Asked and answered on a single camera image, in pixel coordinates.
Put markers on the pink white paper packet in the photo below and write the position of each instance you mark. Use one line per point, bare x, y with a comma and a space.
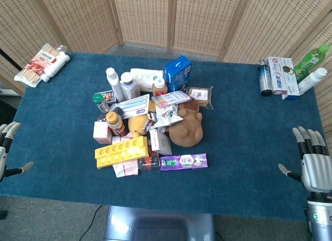
125, 169

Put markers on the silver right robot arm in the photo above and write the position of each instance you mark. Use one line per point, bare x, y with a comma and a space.
321, 217

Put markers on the disposable chopsticks plastic pack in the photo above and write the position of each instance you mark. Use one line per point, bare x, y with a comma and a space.
35, 65

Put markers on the white bottle with plain cap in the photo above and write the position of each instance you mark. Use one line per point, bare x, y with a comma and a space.
55, 67

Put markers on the yellow plush toy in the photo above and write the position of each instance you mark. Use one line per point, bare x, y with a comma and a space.
137, 124

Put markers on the green capped clear jar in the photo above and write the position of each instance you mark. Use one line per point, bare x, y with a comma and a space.
100, 102

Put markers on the orange capped red label bottle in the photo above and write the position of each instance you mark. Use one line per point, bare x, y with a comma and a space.
116, 124

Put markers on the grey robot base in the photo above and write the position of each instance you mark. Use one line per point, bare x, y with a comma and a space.
158, 224

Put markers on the brown plush toy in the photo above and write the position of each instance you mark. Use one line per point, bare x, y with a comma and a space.
188, 129

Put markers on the silver foil snack bag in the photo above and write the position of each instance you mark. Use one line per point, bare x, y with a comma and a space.
167, 116

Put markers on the dark grey spray bottle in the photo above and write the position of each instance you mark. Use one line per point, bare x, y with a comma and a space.
264, 80

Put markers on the crumpled foil candy wrapper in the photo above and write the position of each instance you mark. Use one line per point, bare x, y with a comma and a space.
150, 124

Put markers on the woven rattan folding screen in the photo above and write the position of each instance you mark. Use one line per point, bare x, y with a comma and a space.
202, 20

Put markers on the yellow pill organizer tray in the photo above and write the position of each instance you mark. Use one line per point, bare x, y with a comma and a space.
122, 152

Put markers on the black bar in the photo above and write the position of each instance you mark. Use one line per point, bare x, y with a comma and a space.
10, 59

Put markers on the toothbrush blister pack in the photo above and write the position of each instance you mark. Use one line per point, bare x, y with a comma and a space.
132, 106

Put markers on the black and red packet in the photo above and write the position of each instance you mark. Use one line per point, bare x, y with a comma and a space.
149, 163

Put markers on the blue cardboard box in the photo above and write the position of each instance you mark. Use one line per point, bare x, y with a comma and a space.
177, 73

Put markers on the wrapped brown bread snack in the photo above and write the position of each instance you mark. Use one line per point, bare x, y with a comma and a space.
201, 95

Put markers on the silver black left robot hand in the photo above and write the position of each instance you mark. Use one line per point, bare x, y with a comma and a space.
3, 150

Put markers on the white box with script print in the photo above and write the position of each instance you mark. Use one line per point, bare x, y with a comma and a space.
159, 142

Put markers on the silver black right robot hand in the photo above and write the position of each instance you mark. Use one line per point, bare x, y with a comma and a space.
313, 168

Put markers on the brown bottle with white cap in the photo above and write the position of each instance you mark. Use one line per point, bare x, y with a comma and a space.
159, 88

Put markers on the green drink bottle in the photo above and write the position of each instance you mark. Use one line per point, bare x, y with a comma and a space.
310, 61

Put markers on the white and blue box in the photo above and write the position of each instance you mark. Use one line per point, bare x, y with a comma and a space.
291, 82

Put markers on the white bottle with blue print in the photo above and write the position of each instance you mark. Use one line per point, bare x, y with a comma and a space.
311, 81

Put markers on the small battery blister pack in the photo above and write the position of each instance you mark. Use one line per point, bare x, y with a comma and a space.
107, 96

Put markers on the tall white plastic bottle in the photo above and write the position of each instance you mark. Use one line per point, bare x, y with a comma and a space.
115, 83

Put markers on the white wet wipes pack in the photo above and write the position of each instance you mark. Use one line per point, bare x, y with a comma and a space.
145, 77

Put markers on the blue felt table cloth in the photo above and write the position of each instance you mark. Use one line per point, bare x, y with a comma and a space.
233, 137

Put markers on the purple toothpaste box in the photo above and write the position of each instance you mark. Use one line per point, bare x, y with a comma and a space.
184, 161

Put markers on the coloured highlighter pens pack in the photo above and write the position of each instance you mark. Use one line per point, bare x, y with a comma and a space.
171, 98

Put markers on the pink white toothpaste box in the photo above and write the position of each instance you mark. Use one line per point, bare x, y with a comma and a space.
277, 77

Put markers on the pink and white box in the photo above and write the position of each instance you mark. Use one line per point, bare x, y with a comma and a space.
101, 133

